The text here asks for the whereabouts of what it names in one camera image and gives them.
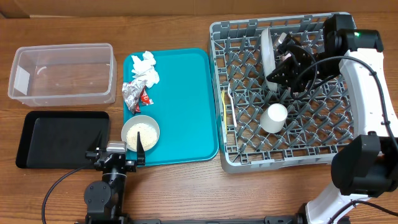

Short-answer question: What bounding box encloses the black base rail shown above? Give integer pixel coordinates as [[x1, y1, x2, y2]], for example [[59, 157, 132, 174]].
[[74, 214, 305, 224]]

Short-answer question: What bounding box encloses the pink plate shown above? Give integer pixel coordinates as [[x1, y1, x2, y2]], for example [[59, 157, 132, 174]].
[[277, 33, 291, 61]]

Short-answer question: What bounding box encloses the grey bowl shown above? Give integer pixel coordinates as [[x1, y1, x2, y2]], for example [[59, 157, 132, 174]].
[[121, 115, 160, 151]]

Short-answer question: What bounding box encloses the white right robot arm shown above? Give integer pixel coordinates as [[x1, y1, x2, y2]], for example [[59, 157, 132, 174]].
[[261, 14, 397, 223]]

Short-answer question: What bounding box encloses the grey dishwasher rack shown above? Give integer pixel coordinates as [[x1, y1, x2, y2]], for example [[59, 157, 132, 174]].
[[209, 12, 354, 173]]

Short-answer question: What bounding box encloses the red silver snack wrapper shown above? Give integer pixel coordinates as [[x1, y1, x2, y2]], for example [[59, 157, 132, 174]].
[[122, 79, 154, 114]]

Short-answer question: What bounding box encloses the clear plastic bin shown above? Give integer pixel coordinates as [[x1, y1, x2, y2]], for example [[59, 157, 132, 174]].
[[7, 43, 117, 107]]

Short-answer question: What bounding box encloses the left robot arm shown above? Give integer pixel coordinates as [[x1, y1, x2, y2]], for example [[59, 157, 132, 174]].
[[84, 134, 146, 223]]

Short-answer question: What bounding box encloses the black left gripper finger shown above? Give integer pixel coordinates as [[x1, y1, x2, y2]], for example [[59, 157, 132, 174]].
[[136, 132, 146, 161], [87, 131, 102, 152]]

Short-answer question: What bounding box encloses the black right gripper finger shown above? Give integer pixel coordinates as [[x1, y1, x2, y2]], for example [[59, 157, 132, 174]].
[[275, 34, 300, 55], [266, 55, 295, 89]]

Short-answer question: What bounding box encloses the white rice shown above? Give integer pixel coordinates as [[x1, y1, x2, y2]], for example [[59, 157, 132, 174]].
[[126, 123, 158, 151]]

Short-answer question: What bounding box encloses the crumpled white napkin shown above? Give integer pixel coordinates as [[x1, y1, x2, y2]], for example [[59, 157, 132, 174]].
[[131, 51, 160, 88]]

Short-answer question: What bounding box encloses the teal serving tray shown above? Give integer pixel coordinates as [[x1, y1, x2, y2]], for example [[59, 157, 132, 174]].
[[140, 49, 219, 166]]

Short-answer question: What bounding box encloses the black tray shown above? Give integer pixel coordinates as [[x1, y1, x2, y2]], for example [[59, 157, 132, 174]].
[[16, 111, 110, 169]]

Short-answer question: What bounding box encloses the yellow plastic spoon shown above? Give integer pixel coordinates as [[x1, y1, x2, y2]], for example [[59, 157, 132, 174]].
[[221, 90, 228, 133]]

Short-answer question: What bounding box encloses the light grey plate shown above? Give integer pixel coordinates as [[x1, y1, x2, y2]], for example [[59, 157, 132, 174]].
[[260, 28, 277, 91]]

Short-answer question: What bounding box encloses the white cup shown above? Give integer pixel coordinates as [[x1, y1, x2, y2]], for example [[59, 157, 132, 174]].
[[260, 103, 288, 133]]

